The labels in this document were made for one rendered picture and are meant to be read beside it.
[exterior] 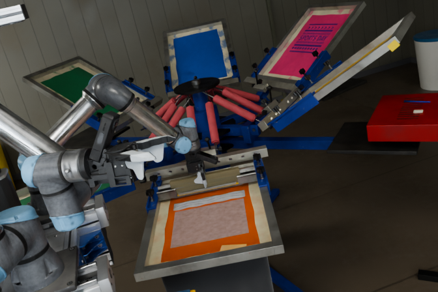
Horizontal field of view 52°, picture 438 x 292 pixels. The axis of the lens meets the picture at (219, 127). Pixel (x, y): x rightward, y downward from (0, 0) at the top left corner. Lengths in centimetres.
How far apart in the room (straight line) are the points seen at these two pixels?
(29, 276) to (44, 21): 475
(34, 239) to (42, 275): 11
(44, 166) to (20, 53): 498
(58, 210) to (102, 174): 15
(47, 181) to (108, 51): 494
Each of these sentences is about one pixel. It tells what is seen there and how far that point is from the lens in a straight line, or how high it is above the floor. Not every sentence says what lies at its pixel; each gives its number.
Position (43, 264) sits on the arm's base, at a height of 132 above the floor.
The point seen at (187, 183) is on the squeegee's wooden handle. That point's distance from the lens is 229.
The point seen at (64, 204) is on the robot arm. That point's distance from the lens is 113.
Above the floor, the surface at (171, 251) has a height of 95.
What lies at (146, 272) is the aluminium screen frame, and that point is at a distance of 184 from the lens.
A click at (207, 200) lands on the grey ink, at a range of 224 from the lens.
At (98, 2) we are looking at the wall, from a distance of 594.
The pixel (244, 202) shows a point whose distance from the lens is 217.
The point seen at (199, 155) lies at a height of 117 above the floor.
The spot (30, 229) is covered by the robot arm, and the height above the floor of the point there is 143.
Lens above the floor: 201
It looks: 19 degrees down
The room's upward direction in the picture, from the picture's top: 13 degrees counter-clockwise
